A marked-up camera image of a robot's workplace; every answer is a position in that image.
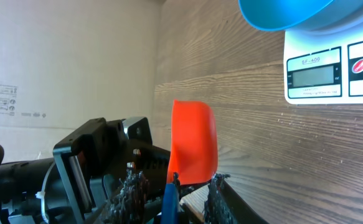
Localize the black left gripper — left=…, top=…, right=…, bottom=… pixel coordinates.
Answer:
left=39, top=117, right=170, bottom=223

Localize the cardboard back panel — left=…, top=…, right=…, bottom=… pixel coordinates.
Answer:
left=0, top=1, right=162, bottom=162

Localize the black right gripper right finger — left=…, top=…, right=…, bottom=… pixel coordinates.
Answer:
left=204, top=174, right=268, bottom=224

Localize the blue plastic bowl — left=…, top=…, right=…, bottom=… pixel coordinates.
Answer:
left=238, top=0, right=363, bottom=32

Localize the white digital kitchen scale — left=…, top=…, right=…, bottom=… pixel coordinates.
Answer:
left=283, top=22, right=363, bottom=105

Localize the orange scoop with blue handle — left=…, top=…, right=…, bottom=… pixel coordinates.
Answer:
left=160, top=100, right=218, bottom=223

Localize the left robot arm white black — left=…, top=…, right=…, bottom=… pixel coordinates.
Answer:
left=0, top=117, right=170, bottom=223

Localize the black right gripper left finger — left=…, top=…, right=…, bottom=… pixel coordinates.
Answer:
left=101, top=170, right=149, bottom=224

